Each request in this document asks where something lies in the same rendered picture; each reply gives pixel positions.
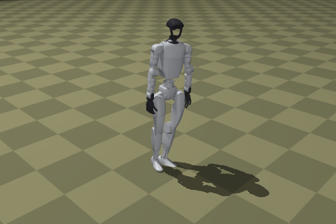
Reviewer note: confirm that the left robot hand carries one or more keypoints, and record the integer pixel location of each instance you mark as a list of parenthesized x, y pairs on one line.
[(187, 97)]

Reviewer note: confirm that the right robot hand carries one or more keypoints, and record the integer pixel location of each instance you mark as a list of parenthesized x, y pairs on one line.
[(150, 104)]

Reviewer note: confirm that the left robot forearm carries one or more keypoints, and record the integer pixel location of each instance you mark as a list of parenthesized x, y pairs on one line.
[(188, 81)]

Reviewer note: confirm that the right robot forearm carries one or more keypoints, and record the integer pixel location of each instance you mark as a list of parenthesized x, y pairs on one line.
[(151, 84)]

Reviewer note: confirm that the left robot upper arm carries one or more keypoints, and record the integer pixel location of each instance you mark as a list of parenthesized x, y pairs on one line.
[(187, 59)]

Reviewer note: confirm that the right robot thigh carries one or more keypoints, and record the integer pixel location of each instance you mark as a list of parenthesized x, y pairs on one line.
[(159, 103)]

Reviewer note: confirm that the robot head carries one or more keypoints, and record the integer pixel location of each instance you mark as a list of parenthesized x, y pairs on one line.
[(174, 24)]

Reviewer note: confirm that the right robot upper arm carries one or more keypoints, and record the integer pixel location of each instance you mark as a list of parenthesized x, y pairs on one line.
[(156, 50)]

